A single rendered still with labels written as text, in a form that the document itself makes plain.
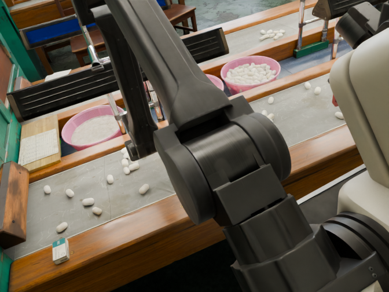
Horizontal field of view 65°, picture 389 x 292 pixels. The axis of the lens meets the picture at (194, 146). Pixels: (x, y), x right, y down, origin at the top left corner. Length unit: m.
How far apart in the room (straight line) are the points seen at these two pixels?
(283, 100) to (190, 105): 0.99
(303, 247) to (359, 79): 0.14
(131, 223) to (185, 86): 0.63
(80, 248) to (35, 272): 0.12
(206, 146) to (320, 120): 0.93
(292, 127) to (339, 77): 0.84
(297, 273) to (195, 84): 0.19
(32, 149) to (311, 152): 1.00
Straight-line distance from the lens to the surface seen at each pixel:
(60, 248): 0.91
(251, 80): 1.40
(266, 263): 0.25
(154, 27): 0.36
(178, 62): 0.33
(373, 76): 0.28
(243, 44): 1.75
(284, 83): 1.33
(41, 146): 1.30
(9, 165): 1.14
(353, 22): 0.70
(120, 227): 0.89
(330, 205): 0.53
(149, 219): 0.88
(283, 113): 1.20
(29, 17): 3.58
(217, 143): 0.27
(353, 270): 0.27
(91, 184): 1.09
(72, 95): 0.89
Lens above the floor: 1.45
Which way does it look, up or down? 41 degrees down
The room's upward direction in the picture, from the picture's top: 12 degrees counter-clockwise
